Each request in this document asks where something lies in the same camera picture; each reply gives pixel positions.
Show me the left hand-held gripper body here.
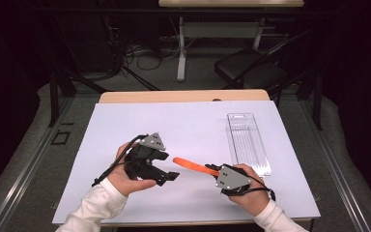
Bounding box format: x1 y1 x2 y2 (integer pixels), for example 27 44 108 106
124 131 170 182

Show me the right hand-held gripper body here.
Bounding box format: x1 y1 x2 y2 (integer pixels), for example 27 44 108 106
214 163 273 197

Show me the orange marker pen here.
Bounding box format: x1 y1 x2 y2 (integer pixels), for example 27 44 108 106
172 157 220 177

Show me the clear plastic box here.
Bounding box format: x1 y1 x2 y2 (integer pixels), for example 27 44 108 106
226 112 272 178

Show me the person's left hand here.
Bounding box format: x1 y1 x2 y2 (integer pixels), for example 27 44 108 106
106 141 158 197

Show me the person's right hand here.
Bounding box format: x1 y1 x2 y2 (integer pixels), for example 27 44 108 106
226 163 271 218

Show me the white table cover board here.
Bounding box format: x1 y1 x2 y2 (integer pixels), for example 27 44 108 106
51 100 322 225

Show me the light wooden table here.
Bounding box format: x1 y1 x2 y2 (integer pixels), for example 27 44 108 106
99 89 271 104

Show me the wooden desk with white legs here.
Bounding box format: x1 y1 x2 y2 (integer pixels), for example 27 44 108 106
157 0 305 82

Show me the black metal stand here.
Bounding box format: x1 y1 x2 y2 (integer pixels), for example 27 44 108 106
47 67 110 128
298 72 324 131

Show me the black folding chair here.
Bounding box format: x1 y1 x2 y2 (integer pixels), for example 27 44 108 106
214 30 323 98

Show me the black curtain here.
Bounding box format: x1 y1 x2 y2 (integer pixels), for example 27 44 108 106
0 0 43 201
322 0 371 207

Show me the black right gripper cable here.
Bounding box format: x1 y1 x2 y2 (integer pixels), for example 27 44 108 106
235 165 276 201

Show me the metal floor rail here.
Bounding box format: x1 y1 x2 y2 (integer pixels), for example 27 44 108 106
0 96 75 232
302 98 371 232

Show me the tangle of floor cables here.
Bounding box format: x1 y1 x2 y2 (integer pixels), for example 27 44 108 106
122 35 182 72

